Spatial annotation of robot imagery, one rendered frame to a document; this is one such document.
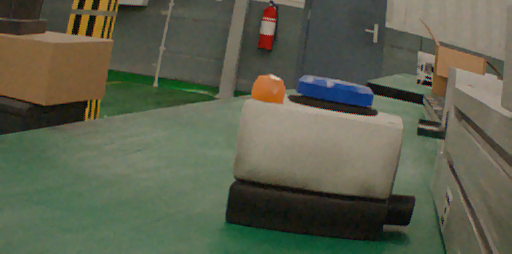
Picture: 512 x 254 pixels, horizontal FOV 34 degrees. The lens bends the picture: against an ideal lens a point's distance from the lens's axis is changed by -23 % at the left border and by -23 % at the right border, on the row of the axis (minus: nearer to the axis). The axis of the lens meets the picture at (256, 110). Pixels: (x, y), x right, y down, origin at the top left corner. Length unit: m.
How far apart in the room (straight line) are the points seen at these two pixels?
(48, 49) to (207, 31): 11.19
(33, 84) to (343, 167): 0.44
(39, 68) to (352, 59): 10.88
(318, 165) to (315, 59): 11.27
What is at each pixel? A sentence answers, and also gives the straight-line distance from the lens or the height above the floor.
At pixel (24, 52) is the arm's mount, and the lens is 0.87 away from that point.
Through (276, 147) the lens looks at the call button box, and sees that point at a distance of 0.49.
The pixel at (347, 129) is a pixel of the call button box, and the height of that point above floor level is 0.83.
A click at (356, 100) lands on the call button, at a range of 0.51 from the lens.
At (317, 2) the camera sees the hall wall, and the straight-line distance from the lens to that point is 11.77.
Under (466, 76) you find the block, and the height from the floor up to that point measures 0.87.
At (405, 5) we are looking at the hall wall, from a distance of 11.69.
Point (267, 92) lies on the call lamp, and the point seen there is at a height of 0.84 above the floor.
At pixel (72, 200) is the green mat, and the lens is 0.46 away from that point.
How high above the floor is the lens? 0.87
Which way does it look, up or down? 5 degrees down
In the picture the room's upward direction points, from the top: 9 degrees clockwise
